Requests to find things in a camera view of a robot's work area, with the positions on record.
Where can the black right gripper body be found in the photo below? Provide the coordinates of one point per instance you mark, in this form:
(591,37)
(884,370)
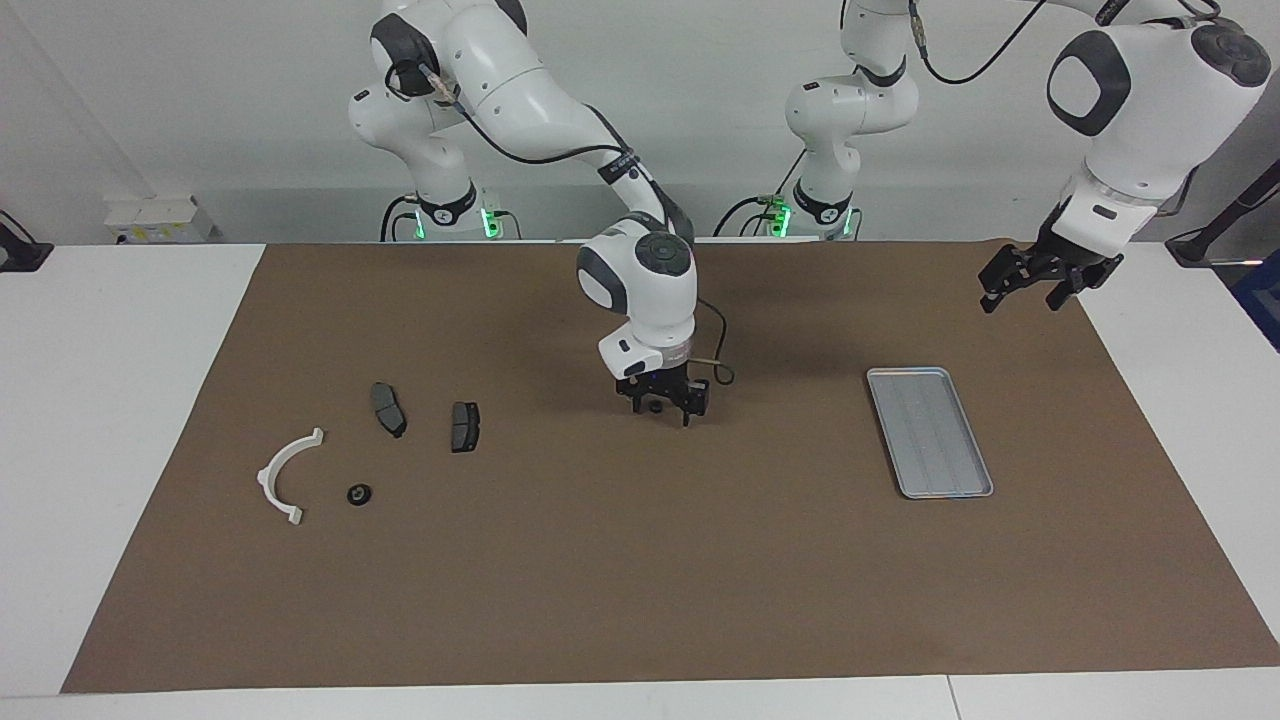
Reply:
(660,385)

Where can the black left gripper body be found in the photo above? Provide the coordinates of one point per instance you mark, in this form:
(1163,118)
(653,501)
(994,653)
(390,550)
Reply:
(1060,260)

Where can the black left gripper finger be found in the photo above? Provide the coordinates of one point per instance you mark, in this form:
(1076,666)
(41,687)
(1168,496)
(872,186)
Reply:
(1060,295)
(992,290)

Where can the small black round cap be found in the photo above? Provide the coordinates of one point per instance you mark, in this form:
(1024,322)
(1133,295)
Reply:
(359,494)

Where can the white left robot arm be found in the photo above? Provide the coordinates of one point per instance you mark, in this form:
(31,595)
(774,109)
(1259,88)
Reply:
(1150,100)

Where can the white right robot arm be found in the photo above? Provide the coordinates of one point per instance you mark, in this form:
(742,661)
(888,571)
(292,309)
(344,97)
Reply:
(650,290)

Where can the silver metal tray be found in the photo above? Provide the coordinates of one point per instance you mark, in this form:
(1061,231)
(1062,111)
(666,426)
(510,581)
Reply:
(930,430)

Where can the brown table mat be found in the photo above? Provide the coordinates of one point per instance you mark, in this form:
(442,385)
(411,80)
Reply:
(640,550)

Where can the rectangular dark brake pad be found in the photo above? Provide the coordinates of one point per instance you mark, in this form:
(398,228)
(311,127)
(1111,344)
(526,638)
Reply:
(465,427)

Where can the blue bin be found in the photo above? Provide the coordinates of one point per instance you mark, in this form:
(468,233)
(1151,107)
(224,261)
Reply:
(1262,300)

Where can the curved dark brake pad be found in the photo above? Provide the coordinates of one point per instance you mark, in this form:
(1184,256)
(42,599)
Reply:
(388,408)

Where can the white power box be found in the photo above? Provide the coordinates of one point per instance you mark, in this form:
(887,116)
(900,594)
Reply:
(160,218)

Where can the black camera stand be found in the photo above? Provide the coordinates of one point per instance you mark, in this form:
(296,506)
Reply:
(1200,250)

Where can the white curved plastic bracket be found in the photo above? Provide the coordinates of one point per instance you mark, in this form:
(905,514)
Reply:
(270,480)

